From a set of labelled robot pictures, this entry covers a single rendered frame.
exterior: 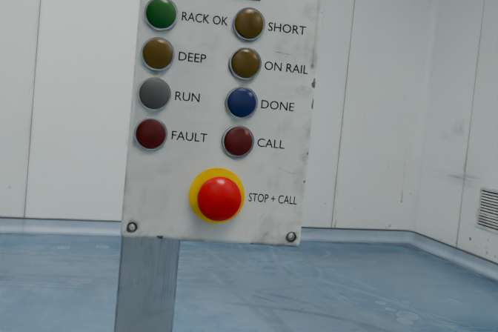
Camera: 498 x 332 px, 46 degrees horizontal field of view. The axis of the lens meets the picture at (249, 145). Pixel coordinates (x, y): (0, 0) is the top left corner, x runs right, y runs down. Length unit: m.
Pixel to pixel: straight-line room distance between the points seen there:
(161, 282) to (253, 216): 0.13
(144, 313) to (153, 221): 0.12
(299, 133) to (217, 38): 0.12
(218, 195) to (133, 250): 0.14
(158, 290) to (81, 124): 3.75
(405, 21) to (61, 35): 2.73
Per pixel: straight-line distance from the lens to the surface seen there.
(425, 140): 5.19
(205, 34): 0.55
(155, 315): 0.64
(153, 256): 0.62
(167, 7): 0.54
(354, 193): 4.97
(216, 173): 0.55
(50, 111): 4.34
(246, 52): 0.55
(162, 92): 0.54
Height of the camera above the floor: 0.96
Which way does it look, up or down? 3 degrees down
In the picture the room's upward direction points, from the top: 5 degrees clockwise
